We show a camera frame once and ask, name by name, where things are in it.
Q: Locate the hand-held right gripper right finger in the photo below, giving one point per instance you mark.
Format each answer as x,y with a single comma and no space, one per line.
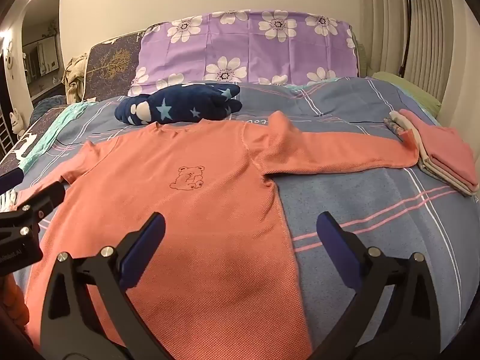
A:
337,247

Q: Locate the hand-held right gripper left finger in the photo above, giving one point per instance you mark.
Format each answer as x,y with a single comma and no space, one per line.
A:
146,247

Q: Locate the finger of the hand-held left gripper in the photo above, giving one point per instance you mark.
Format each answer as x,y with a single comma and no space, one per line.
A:
45,197
10,180

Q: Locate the orange long-sleeve bear shirt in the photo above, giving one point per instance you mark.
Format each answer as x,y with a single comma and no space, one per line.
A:
195,210

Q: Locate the beige crumpled clothes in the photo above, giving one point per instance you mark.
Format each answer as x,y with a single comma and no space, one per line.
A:
75,78

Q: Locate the stack of folded clothes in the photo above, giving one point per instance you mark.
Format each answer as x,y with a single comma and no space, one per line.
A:
423,159

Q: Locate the dark white-print bedspread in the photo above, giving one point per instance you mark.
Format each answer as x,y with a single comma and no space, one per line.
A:
22,146

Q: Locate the blue plaid bed cover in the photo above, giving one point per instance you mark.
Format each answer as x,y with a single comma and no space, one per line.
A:
356,210

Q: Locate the white ladder rack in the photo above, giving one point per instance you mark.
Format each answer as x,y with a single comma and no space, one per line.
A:
4,135

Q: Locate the white cat figurine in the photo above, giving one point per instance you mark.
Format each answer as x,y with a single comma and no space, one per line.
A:
17,120

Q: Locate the teal cloth strip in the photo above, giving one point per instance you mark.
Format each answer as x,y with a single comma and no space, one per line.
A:
56,131

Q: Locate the blue knit blanket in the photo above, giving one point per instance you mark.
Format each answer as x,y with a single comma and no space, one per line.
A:
48,105

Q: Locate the patterned folded garment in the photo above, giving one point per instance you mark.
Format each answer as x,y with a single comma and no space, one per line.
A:
394,126

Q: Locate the navy star-print fleece blanket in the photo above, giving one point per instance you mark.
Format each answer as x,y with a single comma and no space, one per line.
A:
176,107

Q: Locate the pink folded garment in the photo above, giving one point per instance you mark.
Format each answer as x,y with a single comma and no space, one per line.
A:
448,148

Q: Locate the dark tree-print pillow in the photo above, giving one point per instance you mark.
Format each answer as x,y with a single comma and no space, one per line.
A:
112,63

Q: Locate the green pillow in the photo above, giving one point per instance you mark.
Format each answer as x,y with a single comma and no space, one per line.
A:
410,90

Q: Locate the purple floral pillow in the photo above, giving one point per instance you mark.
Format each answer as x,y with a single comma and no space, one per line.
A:
247,50

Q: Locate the white pleated curtain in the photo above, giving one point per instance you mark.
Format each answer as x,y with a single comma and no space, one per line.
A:
435,37

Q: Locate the black floor lamp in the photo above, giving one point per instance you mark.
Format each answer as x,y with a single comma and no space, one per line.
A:
408,15

